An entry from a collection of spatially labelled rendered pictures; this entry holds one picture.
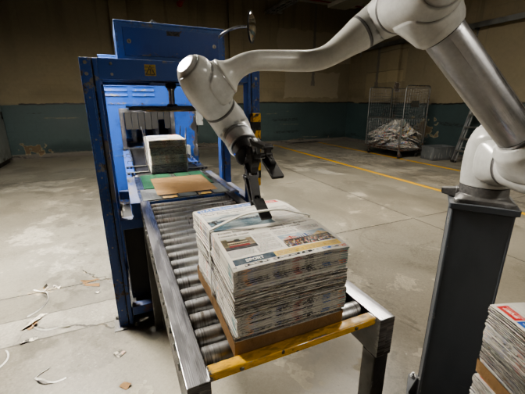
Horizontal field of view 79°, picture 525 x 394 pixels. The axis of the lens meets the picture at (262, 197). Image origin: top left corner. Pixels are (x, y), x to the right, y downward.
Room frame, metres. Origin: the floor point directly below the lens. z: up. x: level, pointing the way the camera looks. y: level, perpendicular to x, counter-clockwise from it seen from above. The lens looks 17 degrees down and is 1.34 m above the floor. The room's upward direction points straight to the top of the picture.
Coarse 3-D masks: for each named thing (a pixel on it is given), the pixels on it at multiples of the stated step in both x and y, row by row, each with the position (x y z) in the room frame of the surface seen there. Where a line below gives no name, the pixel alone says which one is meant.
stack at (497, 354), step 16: (496, 304) 0.73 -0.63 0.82; (512, 304) 0.72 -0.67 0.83; (496, 320) 0.70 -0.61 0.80; (512, 320) 0.66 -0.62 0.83; (496, 336) 0.69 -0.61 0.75; (512, 336) 0.65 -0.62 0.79; (480, 352) 0.72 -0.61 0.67; (496, 352) 0.68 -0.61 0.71; (512, 352) 0.63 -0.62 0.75; (496, 368) 0.66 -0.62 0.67; (512, 368) 0.62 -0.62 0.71; (480, 384) 0.69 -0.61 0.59; (512, 384) 0.61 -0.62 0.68
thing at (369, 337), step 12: (228, 192) 1.89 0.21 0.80; (348, 288) 0.84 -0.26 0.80; (348, 300) 0.81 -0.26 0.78; (360, 300) 0.78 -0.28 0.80; (372, 300) 0.78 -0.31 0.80; (372, 312) 0.73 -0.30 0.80; (384, 312) 0.73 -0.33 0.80; (384, 324) 0.70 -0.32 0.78; (360, 336) 0.75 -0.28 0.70; (372, 336) 0.71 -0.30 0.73; (384, 336) 0.70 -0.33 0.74; (372, 348) 0.71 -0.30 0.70; (384, 348) 0.70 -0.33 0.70
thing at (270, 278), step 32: (288, 224) 0.77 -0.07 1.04; (320, 224) 0.77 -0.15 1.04; (224, 256) 0.61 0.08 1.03; (256, 256) 0.60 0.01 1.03; (288, 256) 0.61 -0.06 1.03; (320, 256) 0.64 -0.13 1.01; (224, 288) 0.62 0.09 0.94; (256, 288) 0.57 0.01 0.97; (288, 288) 0.60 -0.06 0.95; (320, 288) 0.64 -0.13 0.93; (256, 320) 0.57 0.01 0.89; (288, 320) 0.61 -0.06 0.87
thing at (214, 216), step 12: (240, 204) 0.96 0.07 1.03; (276, 204) 0.94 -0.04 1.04; (288, 204) 0.94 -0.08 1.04; (204, 216) 0.84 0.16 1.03; (216, 216) 0.84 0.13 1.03; (228, 216) 0.84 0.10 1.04; (252, 216) 0.83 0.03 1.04; (204, 228) 0.77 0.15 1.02; (204, 240) 0.78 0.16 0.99; (204, 252) 0.80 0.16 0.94; (204, 264) 0.82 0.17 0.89; (204, 276) 0.82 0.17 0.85
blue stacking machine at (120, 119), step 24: (120, 96) 3.83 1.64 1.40; (144, 96) 3.93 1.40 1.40; (168, 96) 4.05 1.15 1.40; (120, 120) 3.82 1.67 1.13; (144, 120) 3.93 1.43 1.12; (168, 120) 4.04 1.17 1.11; (192, 120) 4.17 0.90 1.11; (120, 144) 3.81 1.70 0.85; (192, 144) 4.16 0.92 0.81; (120, 168) 3.79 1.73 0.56
